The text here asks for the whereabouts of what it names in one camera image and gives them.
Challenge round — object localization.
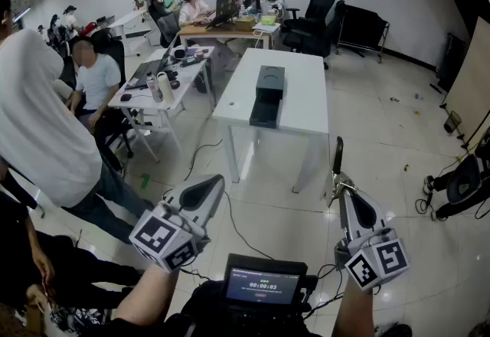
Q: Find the white table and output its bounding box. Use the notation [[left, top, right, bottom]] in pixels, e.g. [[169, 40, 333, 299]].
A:
[[211, 47, 330, 195]]

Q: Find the clear water bottle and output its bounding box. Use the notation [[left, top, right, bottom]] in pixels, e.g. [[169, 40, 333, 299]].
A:
[[146, 73, 165, 103]]

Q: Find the white flat box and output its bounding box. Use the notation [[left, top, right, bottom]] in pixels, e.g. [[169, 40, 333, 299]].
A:
[[251, 21, 283, 34]]

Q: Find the wooden top desk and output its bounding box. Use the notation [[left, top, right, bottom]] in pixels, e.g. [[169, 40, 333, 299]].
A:
[[178, 19, 283, 51]]

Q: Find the person's left forearm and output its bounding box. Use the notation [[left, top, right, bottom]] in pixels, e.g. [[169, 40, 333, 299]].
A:
[[114, 262, 181, 327]]

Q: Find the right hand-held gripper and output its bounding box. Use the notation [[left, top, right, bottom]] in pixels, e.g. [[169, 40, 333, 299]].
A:
[[335, 186, 410, 292]]

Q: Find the white desk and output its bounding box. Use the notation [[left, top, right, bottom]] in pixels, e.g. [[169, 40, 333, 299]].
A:
[[109, 8, 154, 57], [107, 44, 216, 164]]

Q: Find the black chest-mounted screen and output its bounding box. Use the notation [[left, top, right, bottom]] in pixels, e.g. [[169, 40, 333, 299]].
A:
[[220, 253, 309, 316]]

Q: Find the black white printed bag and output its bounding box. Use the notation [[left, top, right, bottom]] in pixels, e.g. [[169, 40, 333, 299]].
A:
[[44, 303, 114, 337]]

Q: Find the black floor cable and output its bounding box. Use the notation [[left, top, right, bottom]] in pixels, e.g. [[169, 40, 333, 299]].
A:
[[182, 138, 224, 182]]

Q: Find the cream thermos flask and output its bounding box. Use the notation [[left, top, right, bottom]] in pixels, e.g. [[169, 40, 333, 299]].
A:
[[156, 70, 176, 105]]

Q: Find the person's right forearm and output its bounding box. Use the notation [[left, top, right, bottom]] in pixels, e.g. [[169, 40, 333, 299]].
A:
[[332, 281, 374, 337]]

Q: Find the black mesh bin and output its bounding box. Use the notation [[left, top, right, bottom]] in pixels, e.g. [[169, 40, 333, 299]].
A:
[[443, 109, 463, 134]]

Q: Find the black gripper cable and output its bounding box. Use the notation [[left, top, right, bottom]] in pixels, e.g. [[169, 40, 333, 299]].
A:
[[305, 262, 345, 319]]

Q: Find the black chair with grey jacket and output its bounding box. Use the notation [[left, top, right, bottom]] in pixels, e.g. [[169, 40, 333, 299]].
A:
[[146, 0, 181, 48]]

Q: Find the sticker covered laptop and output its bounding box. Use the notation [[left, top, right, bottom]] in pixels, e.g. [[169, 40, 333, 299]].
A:
[[204, 0, 244, 30]]

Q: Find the black office chair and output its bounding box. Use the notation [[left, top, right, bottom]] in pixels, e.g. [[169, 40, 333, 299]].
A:
[[292, 0, 348, 70], [90, 28, 135, 160], [282, 0, 337, 53]]

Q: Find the black open laptop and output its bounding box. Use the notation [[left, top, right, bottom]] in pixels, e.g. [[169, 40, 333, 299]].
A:
[[124, 34, 180, 90]]

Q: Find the small cardboard box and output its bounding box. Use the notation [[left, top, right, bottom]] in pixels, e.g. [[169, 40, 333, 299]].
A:
[[234, 15, 258, 32]]

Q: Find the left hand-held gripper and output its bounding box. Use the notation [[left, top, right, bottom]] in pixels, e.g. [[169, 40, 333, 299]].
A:
[[129, 173, 226, 273]]

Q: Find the black cabinet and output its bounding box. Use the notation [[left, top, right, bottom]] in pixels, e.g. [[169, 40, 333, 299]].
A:
[[436, 31, 469, 93]]

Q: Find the black rolling rack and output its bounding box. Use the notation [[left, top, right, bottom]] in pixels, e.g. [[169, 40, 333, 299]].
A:
[[335, 4, 390, 64]]

